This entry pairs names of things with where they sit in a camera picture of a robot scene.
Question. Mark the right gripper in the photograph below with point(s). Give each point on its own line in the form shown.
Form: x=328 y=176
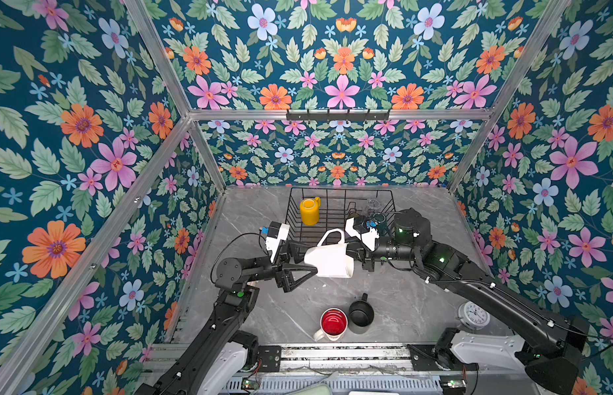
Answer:
x=359 y=252

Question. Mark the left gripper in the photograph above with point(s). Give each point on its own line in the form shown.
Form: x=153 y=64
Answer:
x=283 y=277

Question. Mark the white cream mug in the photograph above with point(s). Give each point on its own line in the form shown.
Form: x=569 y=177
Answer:
x=330 y=256

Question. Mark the clear plastic cup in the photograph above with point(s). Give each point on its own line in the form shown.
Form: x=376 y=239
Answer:
x=373 y=206

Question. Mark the black wire dish rack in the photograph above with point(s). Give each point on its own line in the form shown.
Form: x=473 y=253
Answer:
x=336 y=206

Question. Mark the yellow mug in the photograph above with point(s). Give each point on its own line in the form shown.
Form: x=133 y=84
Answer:
x=310 y=211

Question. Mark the red and white mug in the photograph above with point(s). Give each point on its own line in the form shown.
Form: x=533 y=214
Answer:
x=333 y=324

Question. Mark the black mug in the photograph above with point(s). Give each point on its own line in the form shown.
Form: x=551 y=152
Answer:
x=361 y=313

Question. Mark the dark green mug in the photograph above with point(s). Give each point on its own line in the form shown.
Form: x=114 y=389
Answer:
x=379 y=218

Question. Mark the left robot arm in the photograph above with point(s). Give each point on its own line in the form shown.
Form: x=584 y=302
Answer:
x=221 y=349

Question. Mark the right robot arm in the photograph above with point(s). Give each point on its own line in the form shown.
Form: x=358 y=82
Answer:
x=551 y=354

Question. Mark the white alarm clock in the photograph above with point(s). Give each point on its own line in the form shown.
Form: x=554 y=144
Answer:
x=473 y=316

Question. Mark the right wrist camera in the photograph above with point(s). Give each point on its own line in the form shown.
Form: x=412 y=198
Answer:
x=355 y=227

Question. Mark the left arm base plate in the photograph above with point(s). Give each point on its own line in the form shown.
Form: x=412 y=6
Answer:
x=270 y=358

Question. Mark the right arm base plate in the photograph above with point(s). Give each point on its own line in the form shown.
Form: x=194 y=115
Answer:
x=426 y=357

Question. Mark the black hook rail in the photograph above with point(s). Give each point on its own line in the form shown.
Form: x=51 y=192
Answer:
x=357 y=116

